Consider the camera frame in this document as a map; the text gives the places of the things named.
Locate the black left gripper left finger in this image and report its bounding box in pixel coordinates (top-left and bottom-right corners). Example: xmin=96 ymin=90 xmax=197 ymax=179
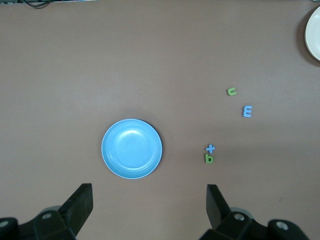
xmin=0 ymin=183 xmax=94 ymax=240

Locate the blue round plate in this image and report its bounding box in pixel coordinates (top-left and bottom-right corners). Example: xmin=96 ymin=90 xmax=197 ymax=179
xmin=101 ymin=118 xmax=163 ymax=180

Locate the beige round plate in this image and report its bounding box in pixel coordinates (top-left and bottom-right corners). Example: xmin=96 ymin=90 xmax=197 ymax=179
xmin=304 ymin=5 xmax=320 ymax=62

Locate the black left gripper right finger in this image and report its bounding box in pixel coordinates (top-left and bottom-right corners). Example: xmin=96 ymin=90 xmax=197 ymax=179
xmin=199 ymin=184 xmax=310 ymax=240

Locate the blue lowercase letter m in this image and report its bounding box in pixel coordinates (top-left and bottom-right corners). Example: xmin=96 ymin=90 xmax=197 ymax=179
xmin=241 ymin=105 xmax=253 ymax=118

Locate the black cable tangle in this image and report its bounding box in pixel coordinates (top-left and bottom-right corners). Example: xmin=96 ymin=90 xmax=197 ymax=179
xmin=23 ymin=0 xmax=60 ymax=9

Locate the brown table cover sheet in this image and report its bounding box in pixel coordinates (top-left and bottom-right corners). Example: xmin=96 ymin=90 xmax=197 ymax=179
xmin=0 ymin=0 xmax=320 ymax=240

